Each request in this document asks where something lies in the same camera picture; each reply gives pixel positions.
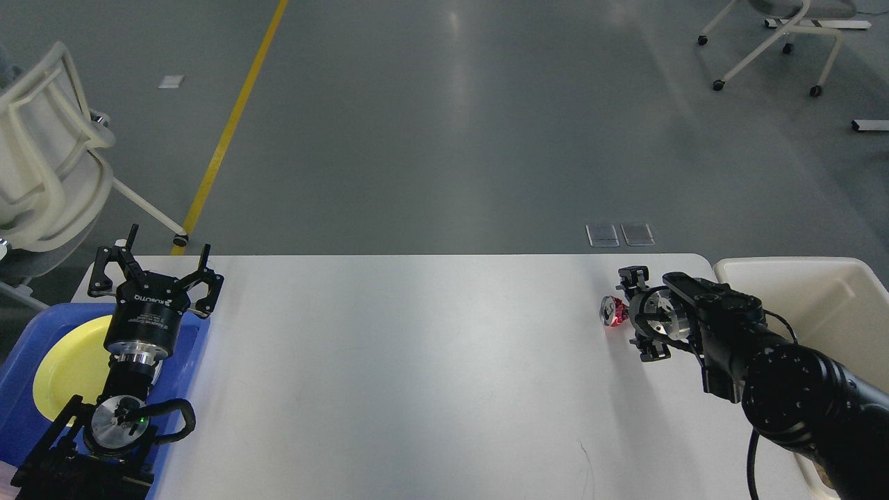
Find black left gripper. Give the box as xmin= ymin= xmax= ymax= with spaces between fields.
xmin=87 ymin=224 xmax=224 ymax=363

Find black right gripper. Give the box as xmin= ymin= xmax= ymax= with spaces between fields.
xmin=616 ymin=265 xmax=695 ymax=362

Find crushed red soda can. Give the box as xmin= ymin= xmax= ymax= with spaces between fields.
xmin=599 ymin=295 xmax=631 ymax=327

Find yellow-green plastic plate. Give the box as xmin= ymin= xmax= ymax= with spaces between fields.
xmin=32 ymin=314 xmax=119 ymax=421

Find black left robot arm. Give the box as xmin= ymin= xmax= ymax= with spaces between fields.
xmin=10 ymin=224 xmax=224 ymax=499

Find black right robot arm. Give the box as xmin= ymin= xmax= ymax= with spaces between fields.
xmin=600 ymin=265 xmax=888 ymax=499

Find floor outlet plates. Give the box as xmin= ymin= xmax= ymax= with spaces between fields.
xmin=585 ymin=222 xmax=656 ymax=248

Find white chair leg left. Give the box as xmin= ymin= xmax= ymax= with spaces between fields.
xmin=0 ymin=40 xmax=190 ymax=313

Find blue plastic tray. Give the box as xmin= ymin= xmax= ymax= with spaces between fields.
xmin=2 ymin=303 xmax=208 ymax=499

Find cream plastic bin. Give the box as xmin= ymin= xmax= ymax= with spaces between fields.
xmin=713 ymin=257 xmax=889 ymax=500

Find white bar on floor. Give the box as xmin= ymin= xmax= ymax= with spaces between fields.
xmin=851 ymin=118 xmax=889 ymax=133

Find white office chair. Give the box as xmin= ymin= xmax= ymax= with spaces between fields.
xmin=695 ymin=1 xmax=873 ymax=99

